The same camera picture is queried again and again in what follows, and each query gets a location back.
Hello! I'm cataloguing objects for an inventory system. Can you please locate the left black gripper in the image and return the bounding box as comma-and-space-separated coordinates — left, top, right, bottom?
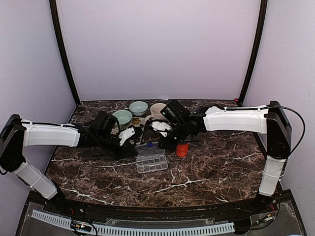
97, 131, 138, 162

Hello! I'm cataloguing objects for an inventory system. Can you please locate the clear plastic pill organizer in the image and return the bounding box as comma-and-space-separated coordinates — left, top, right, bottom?
135, 142, 168, 174

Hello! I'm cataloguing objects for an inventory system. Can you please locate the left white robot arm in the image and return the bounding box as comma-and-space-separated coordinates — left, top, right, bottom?
0, 112, 142, 214

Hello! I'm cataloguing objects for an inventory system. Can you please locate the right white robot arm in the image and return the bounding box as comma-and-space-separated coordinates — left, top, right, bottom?
151, 100, 292, 213

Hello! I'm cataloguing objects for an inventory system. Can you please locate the orange pill bottle grey cap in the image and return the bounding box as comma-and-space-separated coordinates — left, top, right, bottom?
176, 142, 189, 157

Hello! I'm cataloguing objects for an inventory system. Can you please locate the floral rectangular ceramic plate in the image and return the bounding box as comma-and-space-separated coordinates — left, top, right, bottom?
111, 117, 145, 145

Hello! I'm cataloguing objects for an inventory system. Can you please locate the light green ceramic bowl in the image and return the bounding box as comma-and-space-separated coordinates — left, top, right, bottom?
113, 110, 132, 129

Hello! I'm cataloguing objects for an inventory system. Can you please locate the cream ceramic mug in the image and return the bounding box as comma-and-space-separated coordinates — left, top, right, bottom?
145, 103, 168, 128

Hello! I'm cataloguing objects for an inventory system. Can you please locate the blue striped ceramic bowl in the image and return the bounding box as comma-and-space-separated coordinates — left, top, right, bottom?
129, 101, 148, 117

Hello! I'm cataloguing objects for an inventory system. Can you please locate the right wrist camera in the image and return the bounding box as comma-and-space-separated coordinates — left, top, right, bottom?
149, 120, 172, 137

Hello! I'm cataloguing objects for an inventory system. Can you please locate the black front rail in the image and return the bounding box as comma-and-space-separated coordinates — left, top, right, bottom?
46, 196, 279, 222

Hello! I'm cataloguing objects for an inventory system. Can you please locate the white slotted cable duct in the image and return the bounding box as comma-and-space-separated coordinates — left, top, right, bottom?
31, 210, 235, 236

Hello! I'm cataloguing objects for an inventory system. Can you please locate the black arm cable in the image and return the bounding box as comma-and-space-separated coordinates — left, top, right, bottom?
265, 105, 306, 158

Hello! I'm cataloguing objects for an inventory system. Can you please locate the right black frame post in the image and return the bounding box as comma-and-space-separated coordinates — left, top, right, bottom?
235, 0, 268, 106

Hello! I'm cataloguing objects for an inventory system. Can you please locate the black frame post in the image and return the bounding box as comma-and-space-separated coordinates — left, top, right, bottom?
235, 0, 268, 106
49, 0, 81, 106

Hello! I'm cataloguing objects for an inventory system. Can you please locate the left black frame post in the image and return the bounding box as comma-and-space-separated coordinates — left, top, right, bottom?
49, 0, 81, 106

